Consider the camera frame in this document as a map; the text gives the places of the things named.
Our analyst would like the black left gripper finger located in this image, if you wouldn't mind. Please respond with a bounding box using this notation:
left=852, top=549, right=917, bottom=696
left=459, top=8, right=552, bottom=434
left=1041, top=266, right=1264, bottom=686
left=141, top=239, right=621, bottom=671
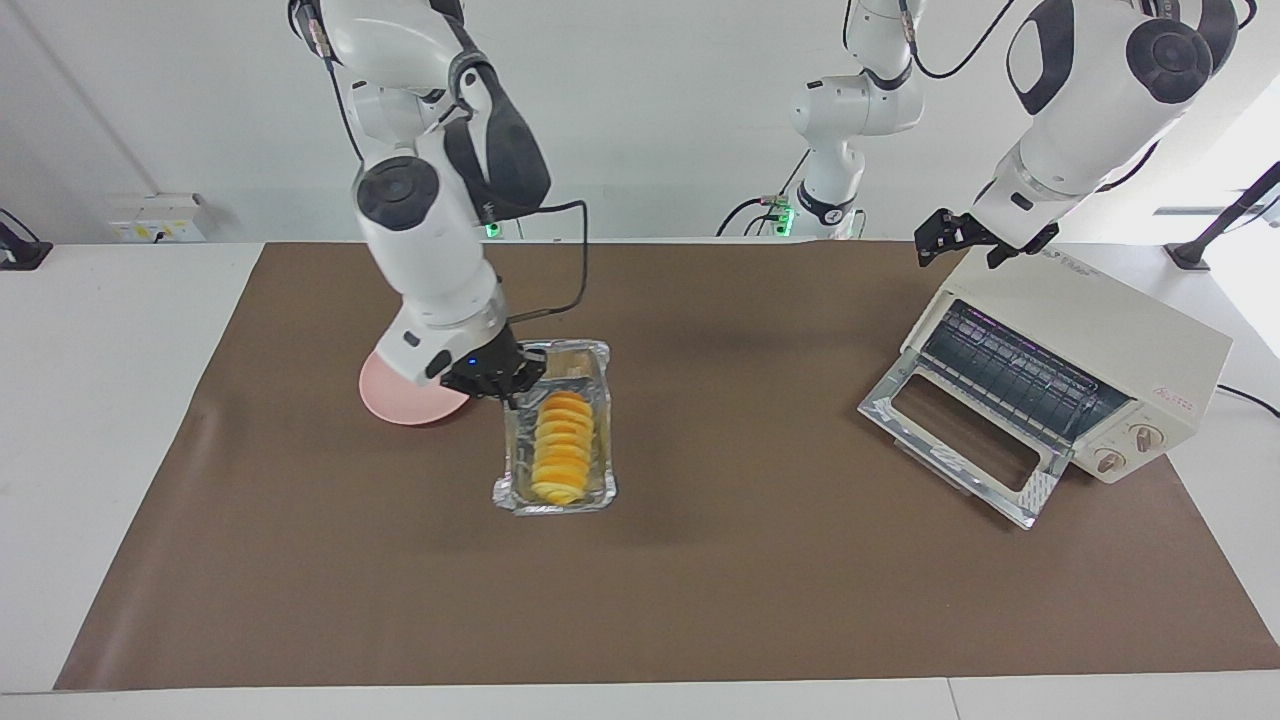
left=985, top=222, right=1061, bottom=269
left=915, top=207, right=971, bottom=268

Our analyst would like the sliced orange bread loaf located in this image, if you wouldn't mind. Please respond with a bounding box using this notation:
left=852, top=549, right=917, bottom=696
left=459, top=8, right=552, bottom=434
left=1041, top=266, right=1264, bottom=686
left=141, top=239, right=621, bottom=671
left=529, top=391, right=596, bottom=506

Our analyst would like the aluminium foil tray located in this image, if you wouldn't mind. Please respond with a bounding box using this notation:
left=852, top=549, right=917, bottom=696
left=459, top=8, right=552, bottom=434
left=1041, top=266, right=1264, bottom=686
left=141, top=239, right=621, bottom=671
left=492, top=340, right=618, bottom=517

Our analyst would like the cream white toaster oven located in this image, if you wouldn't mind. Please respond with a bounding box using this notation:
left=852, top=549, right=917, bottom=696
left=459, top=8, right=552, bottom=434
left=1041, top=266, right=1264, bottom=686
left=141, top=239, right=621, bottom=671
left=900, top=245, right=1233, bottom=486

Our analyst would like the metal oven rack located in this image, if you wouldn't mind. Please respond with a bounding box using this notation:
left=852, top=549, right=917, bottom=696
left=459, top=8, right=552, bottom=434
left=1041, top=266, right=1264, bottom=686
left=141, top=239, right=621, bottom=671
left=920, top=298, right=1133, bottom=446

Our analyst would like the glass oven door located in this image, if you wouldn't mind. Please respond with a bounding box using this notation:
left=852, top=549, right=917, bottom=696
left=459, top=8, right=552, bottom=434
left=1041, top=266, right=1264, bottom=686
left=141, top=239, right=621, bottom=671
left=858, top=360, right=1076, bottom=531

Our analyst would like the pink round plate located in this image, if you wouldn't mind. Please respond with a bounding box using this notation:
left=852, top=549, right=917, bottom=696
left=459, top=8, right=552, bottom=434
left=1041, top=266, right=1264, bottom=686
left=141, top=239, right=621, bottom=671
left=359, top=350, right=471, bottom=427

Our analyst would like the brown table mat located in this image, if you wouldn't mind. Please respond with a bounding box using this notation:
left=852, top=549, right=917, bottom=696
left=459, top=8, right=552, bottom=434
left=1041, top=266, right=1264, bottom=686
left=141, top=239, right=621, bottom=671
left=55, top=240, right=1280, bottom=691

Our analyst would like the white power strip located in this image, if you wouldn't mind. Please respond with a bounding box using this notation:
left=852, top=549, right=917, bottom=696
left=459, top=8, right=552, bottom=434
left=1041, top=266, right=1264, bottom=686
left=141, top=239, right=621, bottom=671
left=108, top=193, right=208, bottom=244

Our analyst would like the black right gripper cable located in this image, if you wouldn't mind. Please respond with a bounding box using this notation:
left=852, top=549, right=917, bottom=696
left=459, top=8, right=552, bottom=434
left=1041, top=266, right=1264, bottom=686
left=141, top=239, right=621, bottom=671
left=478, top=198, right=591, bottom=326

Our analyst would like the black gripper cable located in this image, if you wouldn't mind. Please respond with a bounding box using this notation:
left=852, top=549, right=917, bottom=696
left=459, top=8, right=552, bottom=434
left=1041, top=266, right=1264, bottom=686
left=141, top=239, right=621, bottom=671
left=900, top=0, right=1021, bottom=80
left=478, top=198, right=591, bottom=326

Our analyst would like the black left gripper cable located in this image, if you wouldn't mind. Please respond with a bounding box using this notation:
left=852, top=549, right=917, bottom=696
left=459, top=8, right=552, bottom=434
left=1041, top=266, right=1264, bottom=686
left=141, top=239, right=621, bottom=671
left=900, top=0, right=1021, bottom=80

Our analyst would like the tall black camera stand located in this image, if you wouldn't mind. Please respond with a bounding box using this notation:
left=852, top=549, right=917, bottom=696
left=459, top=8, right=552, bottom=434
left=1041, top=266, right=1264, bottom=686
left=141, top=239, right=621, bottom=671
left=1165, top=160, right=1280, bottom=271

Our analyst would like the black oven power cable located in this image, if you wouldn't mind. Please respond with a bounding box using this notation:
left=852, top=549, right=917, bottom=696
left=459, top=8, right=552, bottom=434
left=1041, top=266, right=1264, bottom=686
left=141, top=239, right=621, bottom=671
left=1215, top=383, right=1280, bottom=419

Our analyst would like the short black camera stand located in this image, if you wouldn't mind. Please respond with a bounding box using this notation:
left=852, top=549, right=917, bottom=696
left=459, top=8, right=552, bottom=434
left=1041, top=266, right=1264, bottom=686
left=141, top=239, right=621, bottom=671
left=0, top=208, right=53, bottom=271

